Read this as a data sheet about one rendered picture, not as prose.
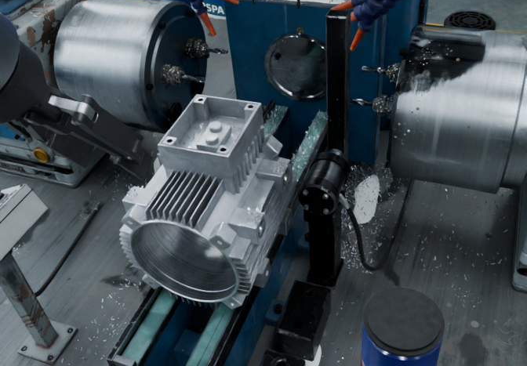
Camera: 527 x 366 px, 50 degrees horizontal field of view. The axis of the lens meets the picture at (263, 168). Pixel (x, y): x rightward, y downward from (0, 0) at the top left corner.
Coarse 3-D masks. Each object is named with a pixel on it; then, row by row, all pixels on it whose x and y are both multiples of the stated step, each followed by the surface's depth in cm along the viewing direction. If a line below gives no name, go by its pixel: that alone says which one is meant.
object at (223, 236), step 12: (264, 144) 81; (276, 144) 81; (132, 216) 72; (144, 216) 73; (132, 228) 73; (216, 228) 69; (228, 228) 69; (216, 240) 69; (228, 240) 69; (144, 276) 81; (228, 300) 77; (240, 300) 77
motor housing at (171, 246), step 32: (256, 160) 80; (288, 160) 83; (160, 192) 73; (192, 192) 72; (224, 192) 74; (256, 192) 77; (288, 192) 83; (160, 224) 83; (192, 224) 69; (128, 256) 79; (160, 256) 82; (192, 256) 85; (224, 256) 85; (256, 256) 74; (192, 288) 81; (224, 288) 79
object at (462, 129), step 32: (416, 32) 86; (448, 32) 85; (480, 32) 85; (512, 32) 85; (416, 64) 82; (448, 64) 81; (480, 64) 80; (512, 64) 79; (384, 96) 89; (416, 96) 81; (448, 96) 80; (480, 96) 79; (512, 96) 77; (416, 128) 82; (448, 128) 81; (480, 128) 79; (512, 128) 78; (416, 160) 86; (448, 160) 83; (480, 160) 81; (512, 160) 81
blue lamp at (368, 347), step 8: (368, 336) 43; (368, 344) 43; (440, 344) 42; (368, 352) 44; (376, 352) 42; (384, 352) 42; (432, 352) 41; (368, 360) 45; (376, 360) 43; (384, 360) 42; (392, 360) 42; (400, 360) 41; (408, 360) 41; (416, 360) 41; (424, 360) 42; (432, 360) 43
